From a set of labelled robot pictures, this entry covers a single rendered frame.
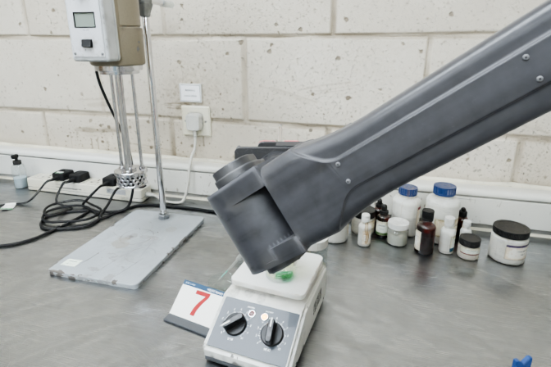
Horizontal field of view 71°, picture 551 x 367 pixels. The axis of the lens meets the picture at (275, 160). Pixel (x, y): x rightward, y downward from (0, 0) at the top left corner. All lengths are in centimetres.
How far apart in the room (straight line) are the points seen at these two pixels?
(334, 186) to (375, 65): 76
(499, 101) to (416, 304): 57
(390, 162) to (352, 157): 2
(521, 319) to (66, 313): 75
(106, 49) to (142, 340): 48
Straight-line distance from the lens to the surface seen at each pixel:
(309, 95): 100
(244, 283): 61
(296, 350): 58
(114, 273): 83
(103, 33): 76
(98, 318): 74
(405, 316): 72
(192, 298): 70
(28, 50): 142
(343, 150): 23
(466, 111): 22
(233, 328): 60
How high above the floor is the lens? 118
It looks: 17 degrees down
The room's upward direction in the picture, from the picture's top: straight up
